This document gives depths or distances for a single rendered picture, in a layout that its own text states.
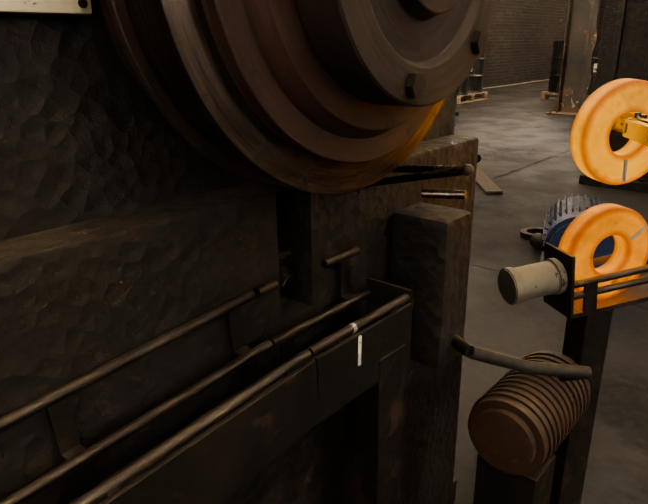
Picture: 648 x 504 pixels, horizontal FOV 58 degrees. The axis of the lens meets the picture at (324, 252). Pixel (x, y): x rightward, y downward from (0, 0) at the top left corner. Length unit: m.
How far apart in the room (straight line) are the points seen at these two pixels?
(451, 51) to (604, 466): 1.33
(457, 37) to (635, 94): 0.42
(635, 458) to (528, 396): 0.89
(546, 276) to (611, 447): 0.92
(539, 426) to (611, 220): 0.34
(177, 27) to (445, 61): 0.26
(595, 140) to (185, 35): 0.66
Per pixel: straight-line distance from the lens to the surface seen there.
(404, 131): 0.68
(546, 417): 0.95
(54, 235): 0.59
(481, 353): 0.90
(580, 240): 1.00
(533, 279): 0.97
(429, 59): 0.60
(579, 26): 9.51
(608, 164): 1.00
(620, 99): 0.98
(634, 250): 1.08
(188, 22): 0.48
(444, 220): 0.84
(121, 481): 0.55
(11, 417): 0.57
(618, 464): 1.78
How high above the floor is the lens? 1.03
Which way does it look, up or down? 20 degrees down
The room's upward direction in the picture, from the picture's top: 1 degrees counter-clockwise
